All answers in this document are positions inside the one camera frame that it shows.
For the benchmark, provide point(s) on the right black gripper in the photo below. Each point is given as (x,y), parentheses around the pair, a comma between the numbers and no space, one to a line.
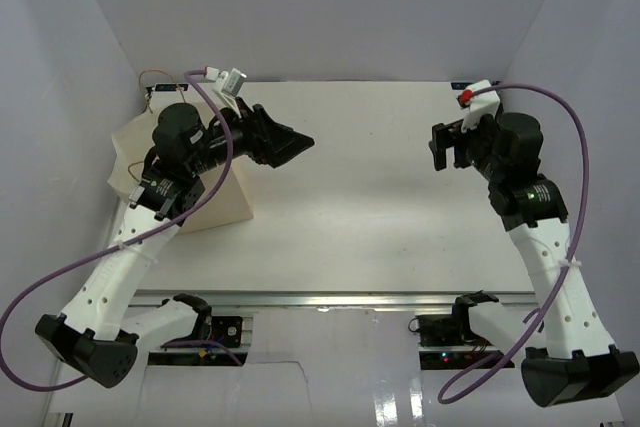
(446,136)

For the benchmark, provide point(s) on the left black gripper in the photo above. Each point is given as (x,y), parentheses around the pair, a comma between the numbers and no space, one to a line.
(264,140)

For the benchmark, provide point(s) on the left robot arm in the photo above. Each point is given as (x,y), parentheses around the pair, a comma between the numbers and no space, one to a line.
(92,334)

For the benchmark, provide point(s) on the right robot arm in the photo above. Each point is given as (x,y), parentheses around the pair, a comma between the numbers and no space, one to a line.
(564,354)

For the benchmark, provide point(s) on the beige paper bag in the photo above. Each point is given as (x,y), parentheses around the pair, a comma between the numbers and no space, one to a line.
(233,202)

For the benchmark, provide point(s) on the blue table label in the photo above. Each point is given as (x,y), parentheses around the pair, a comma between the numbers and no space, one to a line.
(460,86)
(171,87)

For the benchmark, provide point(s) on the left blue table label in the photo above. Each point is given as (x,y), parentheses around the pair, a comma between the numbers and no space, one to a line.
(171,87)

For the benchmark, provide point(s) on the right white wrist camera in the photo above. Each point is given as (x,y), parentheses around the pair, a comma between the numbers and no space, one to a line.
(477,105)

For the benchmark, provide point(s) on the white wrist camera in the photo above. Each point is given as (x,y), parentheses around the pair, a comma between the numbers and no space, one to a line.
(226,84)
(477,105)

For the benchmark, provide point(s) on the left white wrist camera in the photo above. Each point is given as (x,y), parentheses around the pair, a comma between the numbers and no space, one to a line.
(226,84)

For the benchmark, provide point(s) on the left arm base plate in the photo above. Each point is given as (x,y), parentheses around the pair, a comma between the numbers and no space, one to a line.
(227,345)

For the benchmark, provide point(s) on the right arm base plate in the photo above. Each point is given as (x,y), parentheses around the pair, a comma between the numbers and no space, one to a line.
(442,347)

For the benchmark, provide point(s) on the aluminium front rail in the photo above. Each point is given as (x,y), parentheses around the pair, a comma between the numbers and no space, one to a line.
(327,300)

